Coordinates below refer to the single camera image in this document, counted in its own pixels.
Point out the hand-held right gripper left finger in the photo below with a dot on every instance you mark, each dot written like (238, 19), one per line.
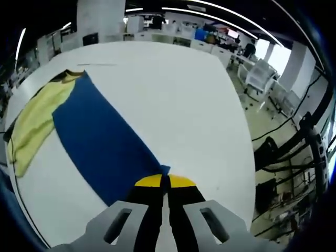
(115, 225)

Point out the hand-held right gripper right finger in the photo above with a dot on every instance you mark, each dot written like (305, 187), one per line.
(210, 228)

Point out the yellow blue grey garment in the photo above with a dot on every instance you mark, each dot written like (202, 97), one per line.
(99, 136)

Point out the black floor bag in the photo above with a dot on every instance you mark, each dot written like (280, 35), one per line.
(269, 147)

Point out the white office chair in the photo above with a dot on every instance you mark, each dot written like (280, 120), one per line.
(260, 76)

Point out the white cabinet row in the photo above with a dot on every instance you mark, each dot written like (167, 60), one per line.
(183, 43)

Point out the black bin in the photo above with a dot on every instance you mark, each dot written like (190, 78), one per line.
(90, 39)

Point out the blue container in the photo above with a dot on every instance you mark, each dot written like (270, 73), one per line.
(200, 34)

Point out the white square pillar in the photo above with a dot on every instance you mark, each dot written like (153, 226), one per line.
(101, 21)

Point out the short ceiling light strip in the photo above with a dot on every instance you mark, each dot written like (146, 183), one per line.
(21, 43)

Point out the long ceiling light strip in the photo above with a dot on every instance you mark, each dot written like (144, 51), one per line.
(223, 19)

